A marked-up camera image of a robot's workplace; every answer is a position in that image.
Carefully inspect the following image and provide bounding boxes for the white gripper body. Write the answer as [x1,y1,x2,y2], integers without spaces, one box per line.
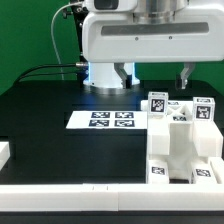
[82,6,224,63]

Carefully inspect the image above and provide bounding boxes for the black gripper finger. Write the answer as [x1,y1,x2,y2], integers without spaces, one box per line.
[175,62,196,90]
[114,63,131,89]

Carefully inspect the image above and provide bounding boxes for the small white tagged cube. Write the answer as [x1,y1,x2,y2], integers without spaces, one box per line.
[193,97,215,121]
[148,92,168,116]

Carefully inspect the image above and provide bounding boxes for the white chair seat block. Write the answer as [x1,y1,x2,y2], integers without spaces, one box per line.
[167,115,195,180]

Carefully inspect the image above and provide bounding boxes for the white chair back frame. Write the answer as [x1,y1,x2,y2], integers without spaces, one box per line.
[147,101,223,157]

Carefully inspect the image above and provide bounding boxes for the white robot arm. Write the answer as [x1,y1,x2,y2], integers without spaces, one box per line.
[82,0,224,94]

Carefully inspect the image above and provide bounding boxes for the white base tag sheet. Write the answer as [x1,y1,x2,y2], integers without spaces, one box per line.
[66,111,147,129]

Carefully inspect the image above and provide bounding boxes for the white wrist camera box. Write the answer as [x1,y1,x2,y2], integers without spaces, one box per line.
[84,0,137,12]

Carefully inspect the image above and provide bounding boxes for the black camera stand pole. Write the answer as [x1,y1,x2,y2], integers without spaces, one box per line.
[70,0,88,82]

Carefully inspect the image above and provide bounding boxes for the white right fence rail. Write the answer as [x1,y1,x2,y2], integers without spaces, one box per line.
[210,157,224,184]

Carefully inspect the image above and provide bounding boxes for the white fence rail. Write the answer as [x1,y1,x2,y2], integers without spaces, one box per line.
[0,142,10,170]
[0,184,224,212]
[210,157,224,184]

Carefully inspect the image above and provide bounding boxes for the grey cable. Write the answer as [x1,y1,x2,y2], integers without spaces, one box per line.
[50,1,84,81]

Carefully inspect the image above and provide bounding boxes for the black cables on table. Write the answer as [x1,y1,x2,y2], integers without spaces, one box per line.
[14,61,89,84]

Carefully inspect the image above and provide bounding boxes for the white front fence rail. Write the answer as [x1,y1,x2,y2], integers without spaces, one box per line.
[0,184,224,212]

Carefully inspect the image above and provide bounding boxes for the white left fence rail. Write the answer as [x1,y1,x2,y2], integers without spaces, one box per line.
[0,142,10,170]

